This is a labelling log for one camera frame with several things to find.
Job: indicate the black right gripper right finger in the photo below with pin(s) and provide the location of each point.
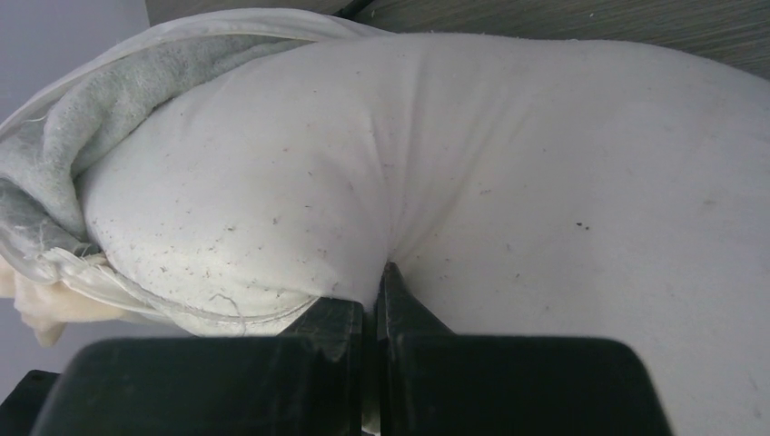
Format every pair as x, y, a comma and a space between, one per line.
434, 381

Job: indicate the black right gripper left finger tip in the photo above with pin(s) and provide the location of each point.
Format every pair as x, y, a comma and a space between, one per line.
303, 381

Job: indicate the white pillow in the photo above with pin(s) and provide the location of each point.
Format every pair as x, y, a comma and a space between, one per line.
586, 188

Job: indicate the grey cream ruffled pillowcase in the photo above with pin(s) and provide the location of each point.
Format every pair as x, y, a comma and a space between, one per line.
216, 173

